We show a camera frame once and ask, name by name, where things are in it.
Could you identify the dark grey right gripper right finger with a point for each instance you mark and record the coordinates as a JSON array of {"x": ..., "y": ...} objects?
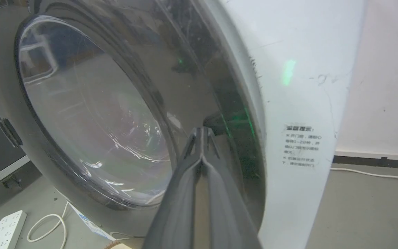
[{"x": 226, "y": 207}]

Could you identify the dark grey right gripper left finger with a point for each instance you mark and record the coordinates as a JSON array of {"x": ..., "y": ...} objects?
[{"x": 176, "y": 204}]

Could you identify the round glass washing machine door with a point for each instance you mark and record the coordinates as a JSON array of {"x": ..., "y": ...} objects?
[{"x": 123, "y": 103}]

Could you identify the white washing machine body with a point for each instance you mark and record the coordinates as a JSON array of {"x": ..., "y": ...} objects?
[{"x": 302, "y": 103}]

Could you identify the black door hinge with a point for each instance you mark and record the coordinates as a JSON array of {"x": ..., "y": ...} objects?
[{"x": 9, "y": 132}]

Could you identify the white and blue paper label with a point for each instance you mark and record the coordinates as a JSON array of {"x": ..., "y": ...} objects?
[{"x": 93, "y": 224}]

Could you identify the white warning label sticker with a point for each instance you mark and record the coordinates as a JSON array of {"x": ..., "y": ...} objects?
[{"x": 302, "y": 146}]

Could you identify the white power strip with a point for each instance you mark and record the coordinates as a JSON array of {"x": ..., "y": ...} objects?
[{"x": 7, "y": 230}]

